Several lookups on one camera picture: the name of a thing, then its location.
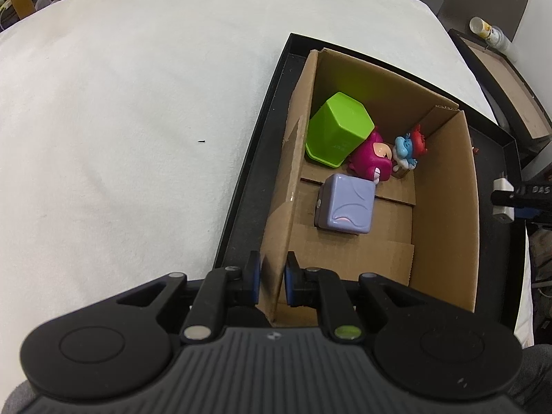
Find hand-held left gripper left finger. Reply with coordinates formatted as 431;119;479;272
116;250;263;341

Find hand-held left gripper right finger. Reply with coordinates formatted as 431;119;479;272
285;251;432;343

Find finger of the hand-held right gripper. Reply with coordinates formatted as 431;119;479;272
491;185;529;208

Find black rectangular tray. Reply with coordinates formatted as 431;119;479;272
213;32;529;341

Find brown cardboard box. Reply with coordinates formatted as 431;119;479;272
254;48;481;328

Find purple cube toy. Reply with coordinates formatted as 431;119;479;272
314;174;375;234

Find red crab toy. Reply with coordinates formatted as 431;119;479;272
407;124;430;156

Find blue and white toy figure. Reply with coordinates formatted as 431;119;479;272
392;135;419;170

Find magenta monster toy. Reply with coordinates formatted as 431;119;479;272
347;127;394;184

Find black framed brown-top table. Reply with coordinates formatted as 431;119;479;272
448;28;552;169

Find green plastic cup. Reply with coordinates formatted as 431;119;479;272
305;92;375;169

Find yellow-capped bottle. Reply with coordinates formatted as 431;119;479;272
469;16;510;50

